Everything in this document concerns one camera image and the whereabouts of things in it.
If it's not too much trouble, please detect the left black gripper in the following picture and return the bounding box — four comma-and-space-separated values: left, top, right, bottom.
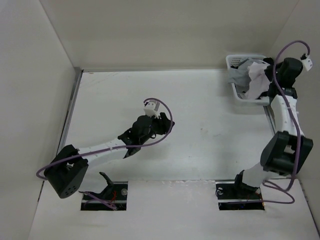
139, 112, 174, 144

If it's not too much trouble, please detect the white tank top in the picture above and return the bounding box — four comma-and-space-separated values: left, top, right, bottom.
244, 62, 270, 100

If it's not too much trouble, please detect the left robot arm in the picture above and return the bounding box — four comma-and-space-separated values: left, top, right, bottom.
44, 112, 175, 200

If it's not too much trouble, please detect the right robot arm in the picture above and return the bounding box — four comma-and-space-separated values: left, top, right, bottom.
231, 57, 314, 198

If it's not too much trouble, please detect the grey tank top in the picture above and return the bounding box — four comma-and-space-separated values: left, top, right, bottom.
228, 58, 253, 87

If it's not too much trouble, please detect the white plastic laundry basket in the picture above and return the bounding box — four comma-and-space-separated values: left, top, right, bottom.
225, 53, 270, 107

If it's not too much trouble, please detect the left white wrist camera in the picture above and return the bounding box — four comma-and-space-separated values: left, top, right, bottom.
143, 100, 160, 118

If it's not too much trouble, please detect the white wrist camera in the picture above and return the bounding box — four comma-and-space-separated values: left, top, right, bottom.
300, 54, 313, 72
143, 100, 160, 118

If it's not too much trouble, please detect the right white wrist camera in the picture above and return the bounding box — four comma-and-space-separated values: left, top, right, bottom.
300, 54, 313, 72

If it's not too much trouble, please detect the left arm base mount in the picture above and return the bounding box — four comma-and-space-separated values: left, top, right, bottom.
80, 172, 129, 211

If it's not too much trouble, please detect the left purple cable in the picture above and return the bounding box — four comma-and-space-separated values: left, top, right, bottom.
36, 97, 174, 211

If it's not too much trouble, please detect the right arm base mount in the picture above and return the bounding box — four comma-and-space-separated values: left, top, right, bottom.
215, 181, 265, 211

